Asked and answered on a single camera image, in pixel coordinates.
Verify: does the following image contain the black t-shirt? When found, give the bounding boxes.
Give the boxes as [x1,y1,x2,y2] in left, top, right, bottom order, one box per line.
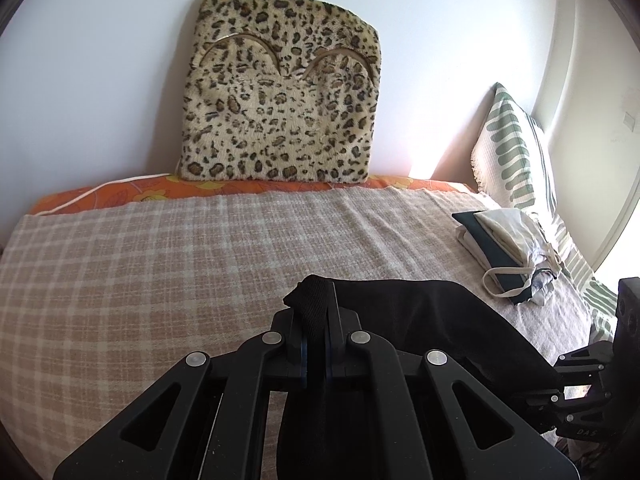
[277,275,575,479]

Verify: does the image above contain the folded floral white clothes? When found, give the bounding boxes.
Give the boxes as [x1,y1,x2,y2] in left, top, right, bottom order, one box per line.
[527,249,562,307]

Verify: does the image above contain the cream and green tote bag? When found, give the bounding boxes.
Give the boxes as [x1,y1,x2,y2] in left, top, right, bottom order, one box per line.
[451,208,555,306]

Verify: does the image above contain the white green patterned pillow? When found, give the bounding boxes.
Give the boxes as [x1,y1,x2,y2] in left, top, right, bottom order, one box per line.
[471,82,617,342]

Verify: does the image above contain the leopard print cushion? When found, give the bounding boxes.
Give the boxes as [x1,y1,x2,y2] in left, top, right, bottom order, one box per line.
[177,0,382,184]

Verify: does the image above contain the orange floral bedsheet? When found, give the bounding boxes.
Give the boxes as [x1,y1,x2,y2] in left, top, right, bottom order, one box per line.
[27,172,478,217]

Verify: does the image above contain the pink plaid blanket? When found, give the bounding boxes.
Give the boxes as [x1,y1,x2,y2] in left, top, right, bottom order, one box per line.
[0,186,594,480]

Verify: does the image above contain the black camera box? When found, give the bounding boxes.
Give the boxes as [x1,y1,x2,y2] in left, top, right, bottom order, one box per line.
[613,278,639,388]

